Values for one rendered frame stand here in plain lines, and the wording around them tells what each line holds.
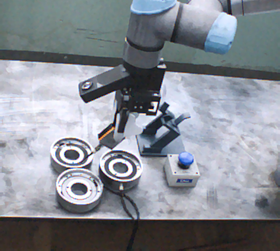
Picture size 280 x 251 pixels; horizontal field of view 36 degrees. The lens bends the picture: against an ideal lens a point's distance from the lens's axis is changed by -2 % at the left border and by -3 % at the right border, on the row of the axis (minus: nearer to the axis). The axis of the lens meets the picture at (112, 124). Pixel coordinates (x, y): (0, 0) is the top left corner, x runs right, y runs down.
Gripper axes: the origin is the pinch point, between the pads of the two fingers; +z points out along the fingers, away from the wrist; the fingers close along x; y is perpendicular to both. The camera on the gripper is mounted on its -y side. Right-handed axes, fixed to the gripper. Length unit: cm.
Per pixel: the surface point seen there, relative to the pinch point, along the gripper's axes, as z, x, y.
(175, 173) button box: 8.7, -3.8, 15.8
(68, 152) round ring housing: 11.5, 4.9, -9.1
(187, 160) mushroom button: 5.8, -2.1, 18.4
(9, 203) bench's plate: 13.1, -10.0, -22.8
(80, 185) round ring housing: 11.3, -5.9, -6.9
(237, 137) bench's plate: 13.3, 14.7, 40.3
